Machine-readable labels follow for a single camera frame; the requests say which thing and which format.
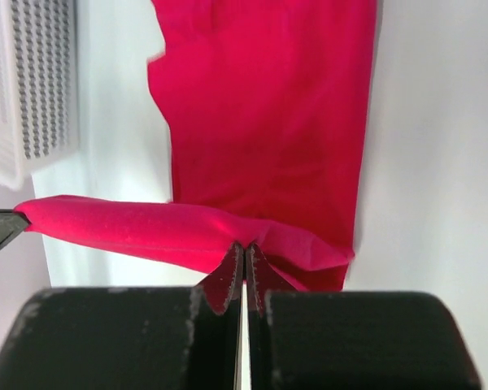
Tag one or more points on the magenta t shirt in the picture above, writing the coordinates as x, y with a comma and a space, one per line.
267, 103

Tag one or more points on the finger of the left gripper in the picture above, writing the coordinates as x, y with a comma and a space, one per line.
12, 224

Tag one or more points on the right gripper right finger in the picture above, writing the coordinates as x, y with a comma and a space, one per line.
350, 340

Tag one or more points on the white plastic basket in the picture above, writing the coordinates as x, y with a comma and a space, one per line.
38, 87

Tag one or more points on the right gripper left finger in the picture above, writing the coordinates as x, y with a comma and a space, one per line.
130, 338

